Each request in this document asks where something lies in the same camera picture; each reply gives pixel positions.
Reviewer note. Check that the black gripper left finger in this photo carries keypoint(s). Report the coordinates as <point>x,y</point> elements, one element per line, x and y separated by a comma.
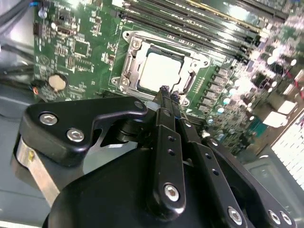
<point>59,118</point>

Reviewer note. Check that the silver CPU chip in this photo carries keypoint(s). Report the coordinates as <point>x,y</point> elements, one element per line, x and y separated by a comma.
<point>160,71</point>

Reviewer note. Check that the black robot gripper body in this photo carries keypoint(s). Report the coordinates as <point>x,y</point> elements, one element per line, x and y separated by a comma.
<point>107,190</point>

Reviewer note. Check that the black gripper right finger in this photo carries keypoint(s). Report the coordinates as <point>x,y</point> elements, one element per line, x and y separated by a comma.
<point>213,171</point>

